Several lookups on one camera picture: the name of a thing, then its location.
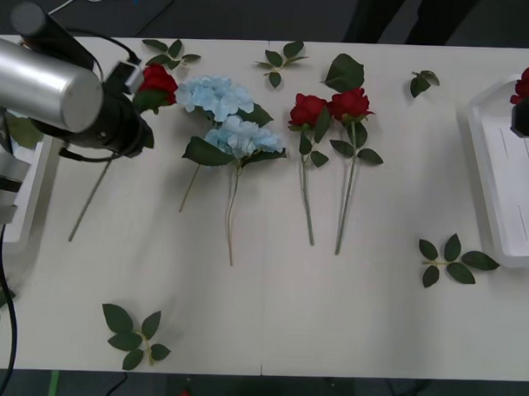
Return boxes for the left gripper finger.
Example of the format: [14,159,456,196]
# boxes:
[137,113,157,150]

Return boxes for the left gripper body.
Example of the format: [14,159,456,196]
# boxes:
[95,85,146,159]

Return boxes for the red rose with green stem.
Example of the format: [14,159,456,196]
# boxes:
[283,93,334,248]
[68,59,180,247]
[321,86,387,258]
[509,63,529,107]

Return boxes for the pale blue flower green stem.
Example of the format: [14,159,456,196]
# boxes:
[178,114,290,269]
[172,74,276,215]

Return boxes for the artificial flower green leaves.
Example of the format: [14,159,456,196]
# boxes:
[3,114,46,150]

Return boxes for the shallow white box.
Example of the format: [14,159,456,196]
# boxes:
[451,72,529,269]
[0,110,63,258]

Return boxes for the small curled green leaf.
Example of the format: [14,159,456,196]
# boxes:
[409,69,442,100]

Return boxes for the large single green leaf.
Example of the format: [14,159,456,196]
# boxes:
[320,52,366,96]

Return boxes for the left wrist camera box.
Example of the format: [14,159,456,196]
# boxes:
[103,59,143,96]

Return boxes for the white cable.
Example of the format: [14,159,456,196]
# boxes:
[49,0,124,18]

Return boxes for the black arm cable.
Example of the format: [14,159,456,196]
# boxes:
[0,222,22,370]

